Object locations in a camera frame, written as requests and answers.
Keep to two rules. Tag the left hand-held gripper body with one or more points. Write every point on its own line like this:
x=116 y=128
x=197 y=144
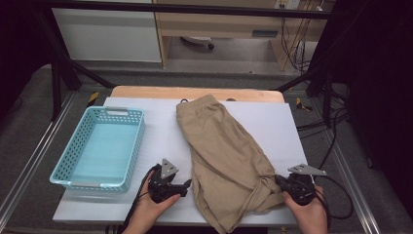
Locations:
x=162 y=188

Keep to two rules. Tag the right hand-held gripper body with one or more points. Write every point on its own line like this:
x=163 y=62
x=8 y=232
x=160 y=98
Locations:
x=302 y=190

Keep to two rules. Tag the light blue perforated basket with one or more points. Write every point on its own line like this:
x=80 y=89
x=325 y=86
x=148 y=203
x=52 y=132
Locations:
x=104 y=146

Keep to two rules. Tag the person's right hand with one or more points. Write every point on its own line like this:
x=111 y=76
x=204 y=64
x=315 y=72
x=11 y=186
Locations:
x=311 y=216

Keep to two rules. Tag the person's left hand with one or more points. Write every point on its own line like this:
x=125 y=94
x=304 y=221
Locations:
x=152 y=214

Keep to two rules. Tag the white table board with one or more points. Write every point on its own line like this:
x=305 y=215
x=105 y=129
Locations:
x=276 y=130

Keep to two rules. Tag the yellow tape piece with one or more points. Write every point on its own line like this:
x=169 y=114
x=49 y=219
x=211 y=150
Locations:
x=93 y=98
x=302 y=104

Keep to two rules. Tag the black metal stand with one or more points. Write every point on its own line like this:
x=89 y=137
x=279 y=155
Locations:
x=328 y=97
x=56 y=91

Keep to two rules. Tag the wooden table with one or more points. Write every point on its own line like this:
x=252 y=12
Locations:
x=146 y=92

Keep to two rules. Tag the black curtain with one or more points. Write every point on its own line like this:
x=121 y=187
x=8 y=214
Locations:
x=383 y=81
x=19 y=39

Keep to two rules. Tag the office chair base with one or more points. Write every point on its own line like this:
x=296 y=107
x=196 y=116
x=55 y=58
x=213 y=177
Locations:
x=198 y=39

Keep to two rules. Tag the white cabinet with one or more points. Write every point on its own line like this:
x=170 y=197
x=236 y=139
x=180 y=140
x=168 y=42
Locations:
x=107 y=35

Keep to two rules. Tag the wooden desk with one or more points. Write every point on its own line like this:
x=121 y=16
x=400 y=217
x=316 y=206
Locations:
x=220 y=27

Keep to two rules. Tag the white power strip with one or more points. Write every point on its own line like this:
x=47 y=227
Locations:
x=287 y=4

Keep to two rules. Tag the black metal crossbar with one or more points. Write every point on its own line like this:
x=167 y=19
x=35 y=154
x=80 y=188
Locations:
x=195 y=9

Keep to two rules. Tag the aluminium floor rail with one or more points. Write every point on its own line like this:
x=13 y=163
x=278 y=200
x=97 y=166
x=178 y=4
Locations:
x=39 y=152
x=354 y=191

